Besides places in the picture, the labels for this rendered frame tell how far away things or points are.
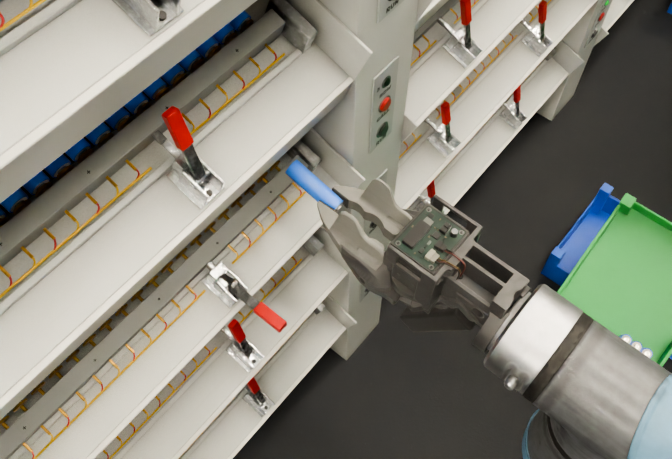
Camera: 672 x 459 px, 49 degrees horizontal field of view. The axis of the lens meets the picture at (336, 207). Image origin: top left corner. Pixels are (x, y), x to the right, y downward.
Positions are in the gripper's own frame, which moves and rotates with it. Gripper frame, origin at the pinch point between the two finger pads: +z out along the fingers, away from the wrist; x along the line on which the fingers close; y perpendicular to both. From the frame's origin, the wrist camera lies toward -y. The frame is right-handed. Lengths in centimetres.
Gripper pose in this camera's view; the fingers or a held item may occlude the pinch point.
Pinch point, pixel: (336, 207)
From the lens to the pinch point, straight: 73.9
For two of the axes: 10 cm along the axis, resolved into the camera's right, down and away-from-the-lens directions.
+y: 0.2, -5.2, -8.5
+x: -6.5, 6.5, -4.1
